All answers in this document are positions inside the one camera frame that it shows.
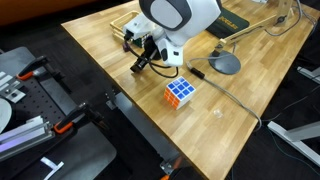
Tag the wooden desk lamp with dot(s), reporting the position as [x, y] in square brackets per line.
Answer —
[226, 62]

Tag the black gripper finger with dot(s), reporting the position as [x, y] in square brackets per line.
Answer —
[139, 65]

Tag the black-edged Rubik's cube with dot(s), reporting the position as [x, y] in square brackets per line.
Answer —
[140, 41]

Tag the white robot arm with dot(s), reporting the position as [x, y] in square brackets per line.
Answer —
[171, 23]

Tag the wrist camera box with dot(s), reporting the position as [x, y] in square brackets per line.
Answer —
[140, 26]

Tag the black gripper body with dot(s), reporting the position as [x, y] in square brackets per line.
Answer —
[150, 49]

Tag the large white-edged Rubik's cube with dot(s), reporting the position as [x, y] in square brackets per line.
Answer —
[179, 92]

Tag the dark purple wooden block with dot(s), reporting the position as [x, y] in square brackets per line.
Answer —
[125, 47]

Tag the orange-handled clamp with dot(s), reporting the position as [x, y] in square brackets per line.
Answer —
[77, 118]
[27, 71]

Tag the aluminium rail robot base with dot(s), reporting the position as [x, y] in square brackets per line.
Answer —
[34, 132]

